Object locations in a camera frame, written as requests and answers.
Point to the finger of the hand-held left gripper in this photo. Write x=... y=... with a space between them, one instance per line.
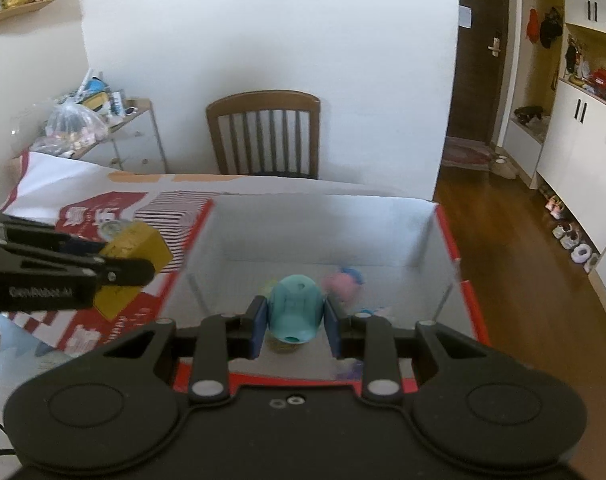
x=128 y=270
x=33 y=232

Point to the grey and white shoes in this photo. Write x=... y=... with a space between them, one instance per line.
x=567 y=234

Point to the clear plastic bag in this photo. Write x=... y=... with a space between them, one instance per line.
x=75 y=127

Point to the pink toy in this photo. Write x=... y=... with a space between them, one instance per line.
x=345 y=285

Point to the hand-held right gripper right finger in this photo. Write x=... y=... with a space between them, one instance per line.
x=334 y=327

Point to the yellow block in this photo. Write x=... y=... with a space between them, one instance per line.
x=143 y=245

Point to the black hanging bag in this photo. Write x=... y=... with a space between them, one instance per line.
x=550 y=30

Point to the red cardboard box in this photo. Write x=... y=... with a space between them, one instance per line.
x=308 y=230

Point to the beige slippers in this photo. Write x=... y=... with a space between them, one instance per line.
x=504 y=167

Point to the wooden wall shelf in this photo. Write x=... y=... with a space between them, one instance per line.
x=18 y=12

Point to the white entry cabinet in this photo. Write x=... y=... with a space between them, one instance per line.
x=573 y=160

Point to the pink small shoes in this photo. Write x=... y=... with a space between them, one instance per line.
x=554 y=207

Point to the brown wooden chair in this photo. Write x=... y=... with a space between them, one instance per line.
x=263 y=105

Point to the small white drawer cabinet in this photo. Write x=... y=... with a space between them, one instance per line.
x=143 y=145

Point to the red and white printed tablecloth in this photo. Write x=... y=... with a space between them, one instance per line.
x=83 y=185

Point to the red bag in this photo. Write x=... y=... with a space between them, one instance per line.
x=600 y=82

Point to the silver door lock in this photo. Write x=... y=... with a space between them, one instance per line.
x=494 y=45

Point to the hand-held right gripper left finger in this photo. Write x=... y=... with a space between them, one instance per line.
x=258 y=327

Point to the dark brown door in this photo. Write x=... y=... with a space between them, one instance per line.
x=478 y=90

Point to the silver round object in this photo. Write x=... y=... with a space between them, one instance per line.
x=114 y=229

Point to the patterned door mat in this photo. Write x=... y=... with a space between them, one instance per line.
x=468 y=155

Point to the black shoes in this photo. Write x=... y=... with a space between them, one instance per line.
x=528 y=115

